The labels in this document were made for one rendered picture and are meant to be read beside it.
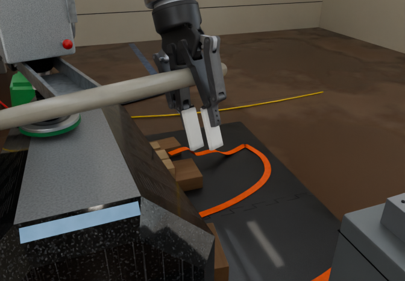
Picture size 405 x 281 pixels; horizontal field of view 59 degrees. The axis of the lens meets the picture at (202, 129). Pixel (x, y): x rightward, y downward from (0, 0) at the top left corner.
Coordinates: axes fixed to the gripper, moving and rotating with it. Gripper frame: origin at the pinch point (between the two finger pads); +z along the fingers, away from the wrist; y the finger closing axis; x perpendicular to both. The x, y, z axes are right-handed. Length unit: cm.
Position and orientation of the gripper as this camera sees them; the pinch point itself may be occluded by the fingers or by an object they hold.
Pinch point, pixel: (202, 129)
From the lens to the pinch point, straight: 59.2
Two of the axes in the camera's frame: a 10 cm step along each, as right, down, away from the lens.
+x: -6.4, 2.6, -7.2
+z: 2.2, 9.6, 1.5
